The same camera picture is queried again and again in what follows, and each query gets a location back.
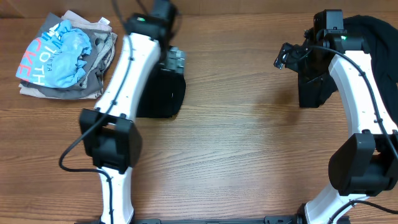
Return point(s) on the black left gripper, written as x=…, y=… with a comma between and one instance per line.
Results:
x=167, y=45

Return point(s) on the black polo shirt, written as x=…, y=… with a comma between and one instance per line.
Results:
x=163, y=94

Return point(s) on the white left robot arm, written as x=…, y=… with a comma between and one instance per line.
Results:
x=110, y=136

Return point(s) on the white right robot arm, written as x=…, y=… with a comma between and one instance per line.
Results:
x=366, y=164

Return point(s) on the grey folded garment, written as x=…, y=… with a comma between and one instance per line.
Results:
x=90, y=81

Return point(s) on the black t-shirt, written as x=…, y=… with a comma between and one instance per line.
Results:
x=316, y=86

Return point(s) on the beige folded garment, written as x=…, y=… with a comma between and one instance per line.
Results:
x=102, y=40

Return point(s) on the light blue printed t-shirt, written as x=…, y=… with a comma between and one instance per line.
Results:
x=55, y=59

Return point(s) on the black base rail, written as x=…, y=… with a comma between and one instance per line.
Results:
x=284, y=219

